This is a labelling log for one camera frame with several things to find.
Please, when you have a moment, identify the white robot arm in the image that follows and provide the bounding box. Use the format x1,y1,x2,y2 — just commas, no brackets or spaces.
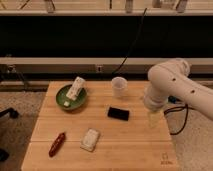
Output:
143,58,213,121

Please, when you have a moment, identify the blue box on floor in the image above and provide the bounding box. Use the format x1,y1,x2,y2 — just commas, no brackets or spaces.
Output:
168,96,177,103

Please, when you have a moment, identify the black rectangular sponge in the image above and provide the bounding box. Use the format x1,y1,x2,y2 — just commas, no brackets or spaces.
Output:
107,107,129,121

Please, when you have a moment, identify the clear plastic cup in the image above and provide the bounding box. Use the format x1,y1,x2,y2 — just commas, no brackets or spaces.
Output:
111,77,127,98

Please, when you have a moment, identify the white wrapped block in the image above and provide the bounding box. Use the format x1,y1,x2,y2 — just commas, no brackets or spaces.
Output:
80,128,100,152

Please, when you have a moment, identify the white rectangular package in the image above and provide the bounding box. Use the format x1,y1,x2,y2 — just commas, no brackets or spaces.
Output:
66,77,85,100

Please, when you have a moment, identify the small white cube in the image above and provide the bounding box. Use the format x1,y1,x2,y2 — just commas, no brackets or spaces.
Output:
64,101,70,107

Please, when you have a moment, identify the green bowl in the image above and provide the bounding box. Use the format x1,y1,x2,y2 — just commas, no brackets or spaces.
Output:
55,84,87,111

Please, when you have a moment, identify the red sausage-shaped object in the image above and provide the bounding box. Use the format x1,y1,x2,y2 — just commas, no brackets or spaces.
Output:
49,133,66,157

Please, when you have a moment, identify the black floor cable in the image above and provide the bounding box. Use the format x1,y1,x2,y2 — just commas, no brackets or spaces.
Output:
163,103,194,136

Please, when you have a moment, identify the wall socket plate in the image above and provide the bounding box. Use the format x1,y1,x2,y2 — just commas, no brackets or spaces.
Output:
97,66,102,72

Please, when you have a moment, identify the black hanging cable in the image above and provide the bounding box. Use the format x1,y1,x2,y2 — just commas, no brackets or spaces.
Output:
111,7,148,76

